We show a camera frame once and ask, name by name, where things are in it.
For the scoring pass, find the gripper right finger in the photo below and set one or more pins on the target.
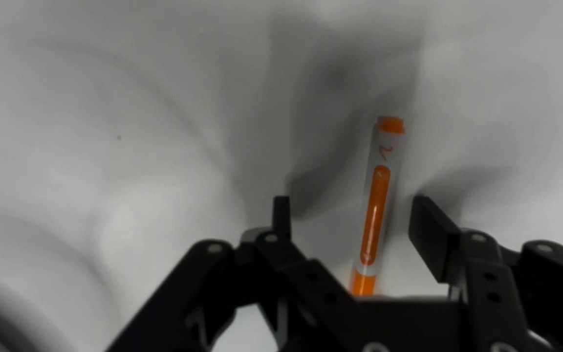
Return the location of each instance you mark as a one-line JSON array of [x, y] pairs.
[[487, 283]]

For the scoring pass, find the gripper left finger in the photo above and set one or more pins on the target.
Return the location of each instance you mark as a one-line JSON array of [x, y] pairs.
[[281, 274]]

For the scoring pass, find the orange and white pen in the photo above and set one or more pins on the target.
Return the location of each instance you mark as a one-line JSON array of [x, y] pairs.
[[377, 205]]

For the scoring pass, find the white bowl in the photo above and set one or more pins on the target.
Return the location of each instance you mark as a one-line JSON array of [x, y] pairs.
[[115, 122]]

